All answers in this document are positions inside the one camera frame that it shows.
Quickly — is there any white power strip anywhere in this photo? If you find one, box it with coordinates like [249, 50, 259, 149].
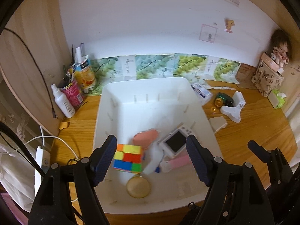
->
[34, 145, 51, 197]

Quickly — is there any beige small box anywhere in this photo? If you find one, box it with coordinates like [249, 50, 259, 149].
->
[208, 117, 228, 133]

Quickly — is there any brown printed cardboard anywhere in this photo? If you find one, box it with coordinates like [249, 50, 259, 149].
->
[235, 64, 256, 85]

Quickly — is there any white paper strip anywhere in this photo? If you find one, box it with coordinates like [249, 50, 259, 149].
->
[210, 86, 237, 91]

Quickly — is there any green perfume bottle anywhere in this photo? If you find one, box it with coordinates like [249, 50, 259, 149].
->
[214, 92, 229, 112]

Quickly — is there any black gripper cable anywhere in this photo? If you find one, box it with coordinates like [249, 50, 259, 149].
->
[0, 121, 46, 177]

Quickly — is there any gold round compact mirror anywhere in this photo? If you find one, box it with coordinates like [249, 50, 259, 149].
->
[126, 176, 151, 198]

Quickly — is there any orange snack pouch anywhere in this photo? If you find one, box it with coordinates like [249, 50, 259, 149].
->
[75, 60, 97, 92]

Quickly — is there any white plastic handheld gadget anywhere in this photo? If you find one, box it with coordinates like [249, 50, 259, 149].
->
[220, 105, 243, 123]

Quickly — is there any white spray bottle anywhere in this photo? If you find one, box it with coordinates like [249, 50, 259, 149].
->
[51, 84, 76, 118]

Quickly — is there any green tissue pack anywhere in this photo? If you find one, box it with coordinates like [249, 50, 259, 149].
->
[267, 89, 287, 109]

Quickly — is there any letter print fabric bag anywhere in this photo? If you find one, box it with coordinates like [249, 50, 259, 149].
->
[251, 61, 284, 97]

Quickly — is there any grape print paper panel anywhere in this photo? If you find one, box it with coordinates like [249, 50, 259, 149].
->
[204, 57, 242, 83]
[89, 57, 120, 94]
[173, 54, 209, 79]
[118, 54, 175, 81]

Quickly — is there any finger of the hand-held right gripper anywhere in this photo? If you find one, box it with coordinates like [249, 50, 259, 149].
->
[269, 148, 294, 188]
[247, 140, 280, 188]

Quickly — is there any white power cable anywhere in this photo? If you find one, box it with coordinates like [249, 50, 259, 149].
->
[23, 127, 79, 160]

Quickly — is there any clear cotton swab box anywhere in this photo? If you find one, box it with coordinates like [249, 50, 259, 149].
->
[190, 82, 213, 105]

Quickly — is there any pink square note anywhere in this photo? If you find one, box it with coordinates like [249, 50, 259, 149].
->
[199, 24, 218, 44]

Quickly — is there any brown-haired rag doll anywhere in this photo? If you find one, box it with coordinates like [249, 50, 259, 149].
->
[271, 29, 292, 64]

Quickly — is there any white compact camera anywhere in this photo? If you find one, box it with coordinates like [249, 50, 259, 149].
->
[158, 127, 195, 158]

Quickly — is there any colourful puzzle cube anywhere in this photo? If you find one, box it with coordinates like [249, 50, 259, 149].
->
[112, 144, 146, 174]

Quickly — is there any pink teardrop pouch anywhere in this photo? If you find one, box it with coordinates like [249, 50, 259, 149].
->
[133, 128, 160, 150]

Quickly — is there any pink folding comb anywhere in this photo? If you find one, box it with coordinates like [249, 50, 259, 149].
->
[162, 155, 191, 173]

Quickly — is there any bear wall sticker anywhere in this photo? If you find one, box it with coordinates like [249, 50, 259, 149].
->
[224, 19, 235, 34]

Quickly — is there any wooden desk hutch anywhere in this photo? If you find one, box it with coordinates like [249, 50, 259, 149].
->
[0, 0, 300, 134]

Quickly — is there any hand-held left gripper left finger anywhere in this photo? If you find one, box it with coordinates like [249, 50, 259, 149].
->
[28, 135, 118, 225]

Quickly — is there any pink can pen holder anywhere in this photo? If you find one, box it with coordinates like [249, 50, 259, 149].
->
[60, 80, 85, 108]

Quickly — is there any white lace curtain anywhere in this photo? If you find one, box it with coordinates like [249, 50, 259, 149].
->
[0, 84, 40, 207]

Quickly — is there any white tube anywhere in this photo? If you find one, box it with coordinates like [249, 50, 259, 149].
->
[75, 43, 84, 64]

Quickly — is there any thin black cable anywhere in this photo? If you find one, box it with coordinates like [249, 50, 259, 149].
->
[3, 28, 58, 119]

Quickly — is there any white plastic storage bin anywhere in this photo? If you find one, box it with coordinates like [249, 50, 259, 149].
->
[92, 76, 224, 215]

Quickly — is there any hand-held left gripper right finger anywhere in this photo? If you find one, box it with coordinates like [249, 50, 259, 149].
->
[185, 135, 276, 225]

